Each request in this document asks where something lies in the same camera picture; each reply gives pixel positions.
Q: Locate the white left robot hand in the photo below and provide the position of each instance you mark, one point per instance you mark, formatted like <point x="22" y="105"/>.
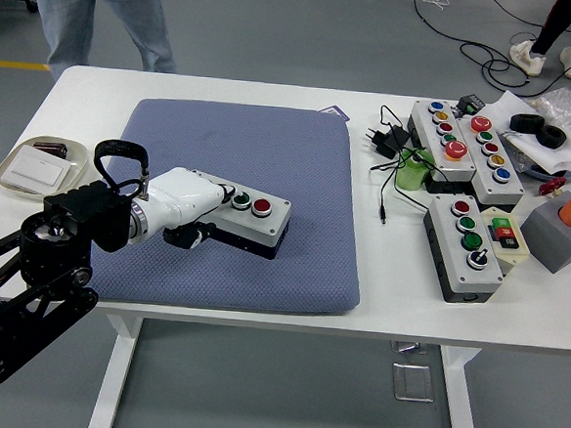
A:
<point x="184" y="192"/>

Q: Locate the grey four-button control box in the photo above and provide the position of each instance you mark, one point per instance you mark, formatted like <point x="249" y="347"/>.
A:
<point x="271" y="219"/>
<point x="481" y="281"/>

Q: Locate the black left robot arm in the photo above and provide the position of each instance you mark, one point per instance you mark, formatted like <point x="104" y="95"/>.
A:
<point x="85" y="210"/>

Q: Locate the blue-grey padded mat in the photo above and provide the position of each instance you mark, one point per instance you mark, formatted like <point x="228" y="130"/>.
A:
<point x="280" y="150"/>

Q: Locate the dark red small item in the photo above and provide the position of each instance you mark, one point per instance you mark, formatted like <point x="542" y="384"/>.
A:
<point x="50" y="148"/>

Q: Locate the purple label card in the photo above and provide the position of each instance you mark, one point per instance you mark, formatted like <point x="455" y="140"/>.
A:
<point x="335" y="112"/>

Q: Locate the white oval tray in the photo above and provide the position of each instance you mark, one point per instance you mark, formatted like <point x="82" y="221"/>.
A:
<point x="9" y="170"/>

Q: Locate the white table leg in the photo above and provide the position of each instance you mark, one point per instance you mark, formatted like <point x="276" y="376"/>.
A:
<point x="112" y="383"/>
<point x="460" y="407"/>

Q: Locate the black power adapter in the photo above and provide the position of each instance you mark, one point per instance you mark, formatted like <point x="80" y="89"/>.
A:
<point x="386" y="140"/>

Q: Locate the green cylinder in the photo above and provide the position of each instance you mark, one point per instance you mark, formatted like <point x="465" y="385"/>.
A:
<point x="410" y="176"/>

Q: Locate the small metal floor socket plate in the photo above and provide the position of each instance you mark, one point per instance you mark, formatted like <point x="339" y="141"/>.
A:
<point x="408" y="347"/>

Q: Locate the large metal floor socket plate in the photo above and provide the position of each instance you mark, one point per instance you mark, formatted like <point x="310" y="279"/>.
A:
<point x="413" y="382"/>

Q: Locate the small black connector module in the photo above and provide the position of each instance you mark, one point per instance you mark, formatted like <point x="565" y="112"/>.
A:
<point x="471" y="104"/>

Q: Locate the round grey plate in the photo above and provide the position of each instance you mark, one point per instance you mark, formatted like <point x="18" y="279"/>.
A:
<point x="529" y="169"/>

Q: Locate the grey block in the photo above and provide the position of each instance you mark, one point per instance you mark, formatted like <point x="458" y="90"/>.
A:
<point x="548" y="242"/>

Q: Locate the white foam sheet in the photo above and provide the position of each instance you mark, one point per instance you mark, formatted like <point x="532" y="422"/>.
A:
<point x="559" y="157"/>

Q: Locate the clear bubble wrap bag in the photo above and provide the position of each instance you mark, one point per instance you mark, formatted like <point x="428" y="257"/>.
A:
<point x="567" y="109"/>

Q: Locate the person with white shoes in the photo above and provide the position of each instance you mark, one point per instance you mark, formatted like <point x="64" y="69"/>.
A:
<point x="556" y="22"/>

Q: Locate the white wall switch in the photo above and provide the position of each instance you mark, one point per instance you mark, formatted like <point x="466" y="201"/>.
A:
<point x="34" y="167"/>

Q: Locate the cream three-button switch box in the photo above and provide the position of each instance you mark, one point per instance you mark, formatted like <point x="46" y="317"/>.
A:
<point x="506" y="239"/>

